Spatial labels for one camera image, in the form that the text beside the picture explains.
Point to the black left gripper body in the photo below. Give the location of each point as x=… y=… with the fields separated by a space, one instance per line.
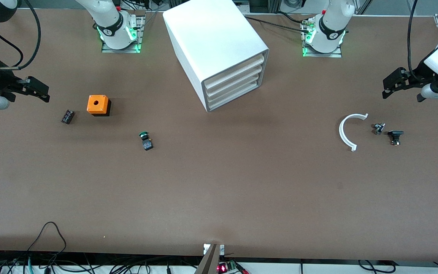
x=419 y=75

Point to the green push button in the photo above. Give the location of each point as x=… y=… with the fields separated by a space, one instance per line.
x=146 y=142

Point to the white drawer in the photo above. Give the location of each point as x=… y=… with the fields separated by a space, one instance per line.
x=234 y=73
x=234 y=93
x=234 y=80
x=234 y=86

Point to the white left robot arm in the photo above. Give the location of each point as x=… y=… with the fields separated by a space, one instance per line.
x=333 y=15

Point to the orange button box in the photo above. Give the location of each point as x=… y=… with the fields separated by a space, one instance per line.
x=96 y=103

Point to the white drawer cabinet housing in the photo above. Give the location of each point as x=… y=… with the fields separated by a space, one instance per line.
x=211 y=34

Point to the small dark connector block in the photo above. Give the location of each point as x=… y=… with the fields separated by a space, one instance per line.
x=67 y=116

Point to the small grey metal part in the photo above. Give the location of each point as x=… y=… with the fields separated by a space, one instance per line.
x=378 y=128

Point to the white curved plastic arc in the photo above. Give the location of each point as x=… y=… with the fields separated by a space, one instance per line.
x=341 y=131

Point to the circuit board with red light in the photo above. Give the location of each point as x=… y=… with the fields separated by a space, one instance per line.
x=226 y=268

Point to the small black switch part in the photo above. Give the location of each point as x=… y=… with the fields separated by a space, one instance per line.
x=395 y=134

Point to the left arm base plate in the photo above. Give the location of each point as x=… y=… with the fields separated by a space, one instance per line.
x=333 y=55

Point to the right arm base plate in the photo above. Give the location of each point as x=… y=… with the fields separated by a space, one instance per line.
x=140 y=48

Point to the front camera mount bracket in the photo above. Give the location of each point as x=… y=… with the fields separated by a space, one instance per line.
x=211 y=258

